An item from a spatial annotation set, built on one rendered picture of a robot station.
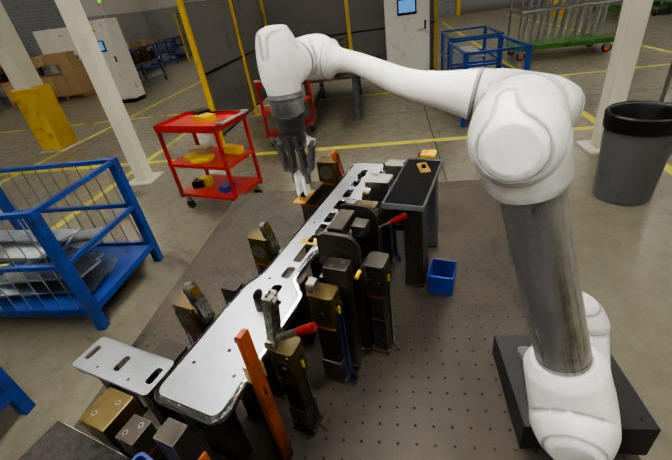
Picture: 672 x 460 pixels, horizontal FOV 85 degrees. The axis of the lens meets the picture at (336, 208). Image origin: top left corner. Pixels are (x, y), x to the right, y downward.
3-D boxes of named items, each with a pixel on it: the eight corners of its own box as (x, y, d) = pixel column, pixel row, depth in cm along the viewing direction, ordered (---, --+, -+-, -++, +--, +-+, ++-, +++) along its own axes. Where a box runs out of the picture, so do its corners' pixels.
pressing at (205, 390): (350, 163, 194) (349, 160, 194) (391, 165, 185) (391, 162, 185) (147, 399, 88) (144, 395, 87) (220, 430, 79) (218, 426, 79)
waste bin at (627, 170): (575, 182, 335) (593, 103, 299) (636, 179, 327) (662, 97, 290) (602, 211, 293) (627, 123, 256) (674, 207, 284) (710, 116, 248)
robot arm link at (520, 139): (616, 397, 83) (633, 501, 66) (536, 386, 92) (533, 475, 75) (569, 54, 58) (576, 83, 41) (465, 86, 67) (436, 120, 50)
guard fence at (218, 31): (276, 92, 842) (255, -7, 742) (282, 92, 840) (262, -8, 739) (217, 149, 550) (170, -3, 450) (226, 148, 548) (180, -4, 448)
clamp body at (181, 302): (211, 359, 132) (177, 288, 114) (237, 368, 127) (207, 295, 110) (199, 375, 127) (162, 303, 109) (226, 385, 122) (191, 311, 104)
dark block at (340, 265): (346, 351, 127) (329, 256, 106) (365, 356, 124) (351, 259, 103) (340, 363, 123) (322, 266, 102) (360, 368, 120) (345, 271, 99)
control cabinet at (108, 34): (109, 105, 982) (63, 2, 859) (121, 100, 1028) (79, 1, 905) (136, 102, 970) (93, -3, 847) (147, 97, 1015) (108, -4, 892)
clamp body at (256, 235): (269, 294, 157) (249, 227, 140) (293, 299, 153) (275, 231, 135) (261, 305, 152) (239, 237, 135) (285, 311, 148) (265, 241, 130)
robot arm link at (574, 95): (489, 55, 73) (479, 67, 63) (593, 66, 67) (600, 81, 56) (474, 119, 80) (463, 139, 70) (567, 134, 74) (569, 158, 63)
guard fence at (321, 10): (275, 93, 834) (254, -7, 734) (277, 92, 846) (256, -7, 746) (439, 76, 773) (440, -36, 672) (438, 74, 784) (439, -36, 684)
